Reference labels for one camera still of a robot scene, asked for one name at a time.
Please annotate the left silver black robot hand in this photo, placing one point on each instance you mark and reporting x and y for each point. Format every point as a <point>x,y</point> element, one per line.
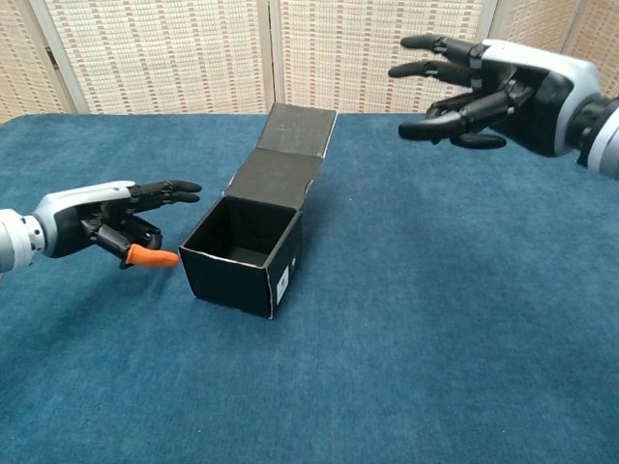
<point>72,217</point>

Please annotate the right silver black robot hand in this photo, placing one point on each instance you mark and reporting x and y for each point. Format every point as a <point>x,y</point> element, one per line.
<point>541,96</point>

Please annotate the black cardboard folding box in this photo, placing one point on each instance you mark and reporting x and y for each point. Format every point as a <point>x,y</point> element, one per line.
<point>232,285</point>

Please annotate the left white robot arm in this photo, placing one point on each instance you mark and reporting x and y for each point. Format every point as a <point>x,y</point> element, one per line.
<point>14,241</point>

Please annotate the woven bamboo screen panel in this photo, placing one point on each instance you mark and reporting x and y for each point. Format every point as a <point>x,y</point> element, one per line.
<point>348,48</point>
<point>532,21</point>
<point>159,53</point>
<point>602,38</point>
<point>19,58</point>

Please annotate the black screen hinge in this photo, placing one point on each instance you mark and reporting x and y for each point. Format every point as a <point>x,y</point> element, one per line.
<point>50,54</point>

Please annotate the blue felt table cover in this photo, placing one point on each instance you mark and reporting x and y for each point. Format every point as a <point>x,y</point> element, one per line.
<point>387,362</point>

